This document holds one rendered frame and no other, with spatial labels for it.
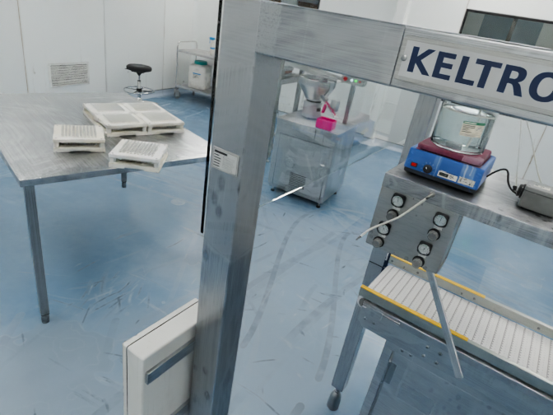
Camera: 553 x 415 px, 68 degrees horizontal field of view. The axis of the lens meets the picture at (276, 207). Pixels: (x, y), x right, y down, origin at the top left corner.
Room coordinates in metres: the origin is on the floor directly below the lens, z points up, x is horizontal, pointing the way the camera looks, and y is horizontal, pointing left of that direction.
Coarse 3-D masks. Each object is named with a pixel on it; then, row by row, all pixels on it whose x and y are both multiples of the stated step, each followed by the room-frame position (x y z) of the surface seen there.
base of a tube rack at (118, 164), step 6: (114, 162) 1.86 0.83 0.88; (120, 162) 1.88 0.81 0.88; (126, 162) 1.89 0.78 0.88; (132, 162) 1.90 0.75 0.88; (162, 162) 1.98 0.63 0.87; (132, 168) 1.88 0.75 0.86; (138, 168) 1.87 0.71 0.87; (144, 168) 1.87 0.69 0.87; (150, 168) 1.88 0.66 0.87; (156, 168) 1.88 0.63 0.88
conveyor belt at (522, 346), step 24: (384, 288) 1.17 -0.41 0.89; (408, 288) 1.19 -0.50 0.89; (432, 312) 1.08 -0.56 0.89; (456, 312) 1.10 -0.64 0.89; (480, 312) 1.12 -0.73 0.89; (480, 336) 1.00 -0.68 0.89; (504, 336) 1.02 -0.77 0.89; (528, 336) 1.04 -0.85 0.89; (528, 360) 0.93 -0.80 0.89; (552, 360) 0.95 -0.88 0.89
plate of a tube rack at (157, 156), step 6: (120, 144) 2.00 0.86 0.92; (156, 144) 2.10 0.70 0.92; (162, 144) 2.11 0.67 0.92; (114, 150) 1.91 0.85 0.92; (162, 150) 2.02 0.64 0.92; (114, 156) 1.86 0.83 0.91; (120, 156) 1.86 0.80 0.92; (126, 156) 1.86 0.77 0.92; (132, 156) 1.87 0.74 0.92; (138, 156) 1.88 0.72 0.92; (144, 156) 1.89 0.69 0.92; (150, 156) 1.90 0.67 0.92; (156, 156) 1.92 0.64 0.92; (162, 156) 1.97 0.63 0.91; (156, 162) 1.88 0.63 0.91
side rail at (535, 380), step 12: (360, 288) 1.10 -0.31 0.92; (372, 300) 1.08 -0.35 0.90; (384, 300) 1.06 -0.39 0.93; (396, 312) 1.03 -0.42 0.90; (408, 312) 1.02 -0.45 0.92; (420, 324) 0.99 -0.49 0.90; (432, 324) 0.98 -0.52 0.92; (456, 336) 0.94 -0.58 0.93; (468, 348) 0.92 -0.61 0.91; (480, 348) 0.91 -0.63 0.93; (492, 360) 0.89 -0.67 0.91; (504, 360) 0.87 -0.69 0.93; (516, 372) 0.85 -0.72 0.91; (528, 372) 0.84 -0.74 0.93; (540, 384) 0.82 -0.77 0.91; (552, 384) 0.82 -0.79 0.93
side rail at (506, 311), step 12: (396, 264) 1.32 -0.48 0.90; (408, 264) 1.30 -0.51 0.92; (420, 276) 1.27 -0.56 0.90; (444, 288) 1.22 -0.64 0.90; (456, 288) 1.20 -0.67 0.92; (480, 300) 1.16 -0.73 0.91; (492, 300) 1.15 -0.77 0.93; (504, 312) 1.12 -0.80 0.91; (516, 312) 1.11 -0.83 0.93; (528, 324) 1.08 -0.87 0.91; (540, 324) 1.07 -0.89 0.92; (552, 336) 1.05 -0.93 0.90
